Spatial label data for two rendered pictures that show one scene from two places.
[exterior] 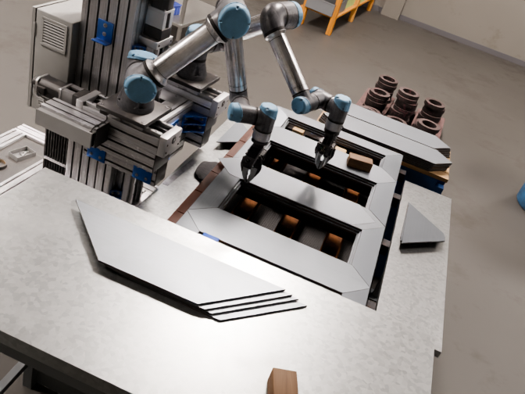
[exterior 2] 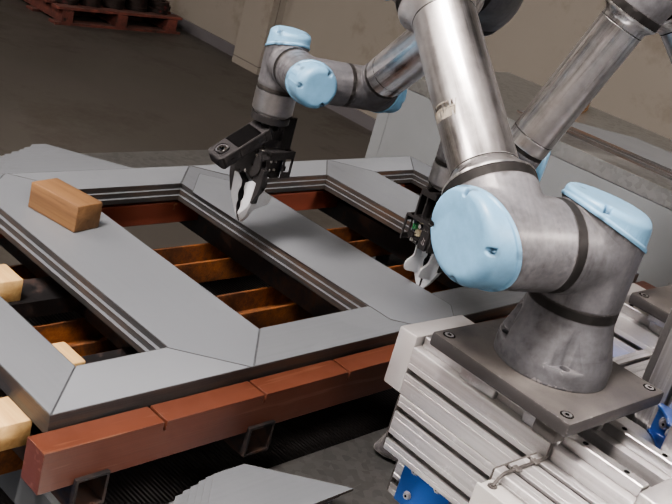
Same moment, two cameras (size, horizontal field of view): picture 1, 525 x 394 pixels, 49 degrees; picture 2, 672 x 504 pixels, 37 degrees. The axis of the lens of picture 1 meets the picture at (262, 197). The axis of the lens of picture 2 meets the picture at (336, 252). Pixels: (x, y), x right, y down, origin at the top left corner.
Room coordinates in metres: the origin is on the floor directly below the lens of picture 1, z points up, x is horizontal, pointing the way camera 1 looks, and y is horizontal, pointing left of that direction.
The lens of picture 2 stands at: (3.76, 0.86, 1.56)
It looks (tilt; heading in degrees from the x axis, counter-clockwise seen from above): 21 degrees down; 211
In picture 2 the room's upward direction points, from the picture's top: 16 degrees clockwise
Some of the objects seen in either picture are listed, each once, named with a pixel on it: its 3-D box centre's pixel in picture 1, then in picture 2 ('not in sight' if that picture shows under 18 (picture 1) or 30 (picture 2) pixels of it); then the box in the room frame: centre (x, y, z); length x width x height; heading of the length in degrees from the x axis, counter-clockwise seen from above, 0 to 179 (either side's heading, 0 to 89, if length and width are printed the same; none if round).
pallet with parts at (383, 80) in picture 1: (400, 115); not in sight; (5.09, -0.97, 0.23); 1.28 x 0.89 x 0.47; 166
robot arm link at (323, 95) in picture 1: (319, 99); (314, 80); (2.37, -0.10, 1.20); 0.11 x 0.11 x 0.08; 61
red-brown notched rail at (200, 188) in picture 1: (221, 170); (438, 353); (2.23, 0.21, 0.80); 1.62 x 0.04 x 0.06; 172
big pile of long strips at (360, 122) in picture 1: (386, 134); not in sight; (3.15, -0.57, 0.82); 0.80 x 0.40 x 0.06; 82
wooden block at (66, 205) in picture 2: (359, 162); (65, 204); (2.59, -0.40, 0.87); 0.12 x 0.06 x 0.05; 93
